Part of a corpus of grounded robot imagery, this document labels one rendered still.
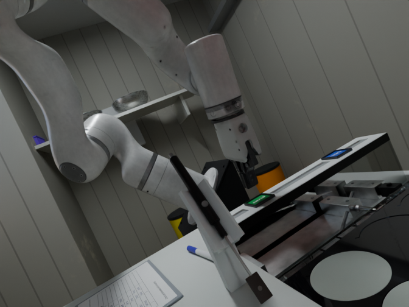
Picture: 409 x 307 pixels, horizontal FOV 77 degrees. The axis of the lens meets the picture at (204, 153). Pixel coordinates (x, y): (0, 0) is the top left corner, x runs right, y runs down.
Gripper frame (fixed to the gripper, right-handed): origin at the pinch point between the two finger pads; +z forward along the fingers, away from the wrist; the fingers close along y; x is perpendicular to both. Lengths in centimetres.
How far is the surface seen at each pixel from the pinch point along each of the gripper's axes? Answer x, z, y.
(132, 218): 32, 83, 242
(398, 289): 3.9, 5.3, -33.6
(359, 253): 0.4, 6.9, -26.1
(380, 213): -10.5, 7.6, -22.0
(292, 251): 3.0, 11.5, -13.3
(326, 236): -3.5, 11.0, -15.8
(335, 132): -157, 54, 119
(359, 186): -18.6, 8.8, -12.2
